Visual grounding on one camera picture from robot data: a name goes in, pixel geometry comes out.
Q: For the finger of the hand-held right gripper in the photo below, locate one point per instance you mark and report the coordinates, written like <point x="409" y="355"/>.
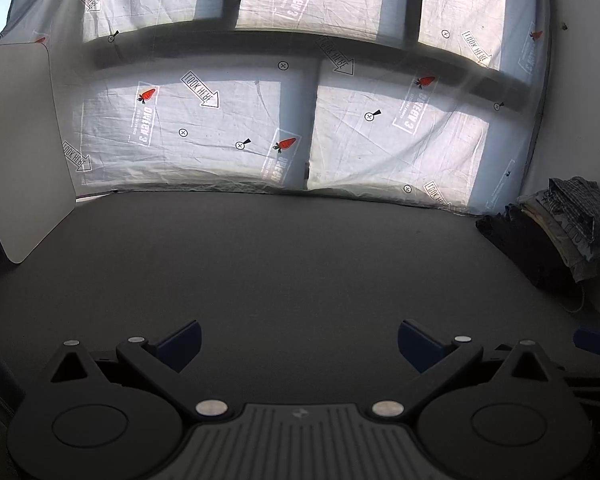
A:
<point x="597" y="339"/>

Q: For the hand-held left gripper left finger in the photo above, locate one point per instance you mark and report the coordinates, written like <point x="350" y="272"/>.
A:
<point x="180" y="346"/>

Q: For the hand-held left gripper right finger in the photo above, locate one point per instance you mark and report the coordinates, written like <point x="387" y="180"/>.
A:
<point x="420" y="346"/>

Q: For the black folded garment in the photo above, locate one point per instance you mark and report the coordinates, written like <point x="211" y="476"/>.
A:
<point x="525" y="245"/>

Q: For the white rounded board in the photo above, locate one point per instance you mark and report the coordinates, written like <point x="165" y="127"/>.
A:
<point x="25" y="150"/>

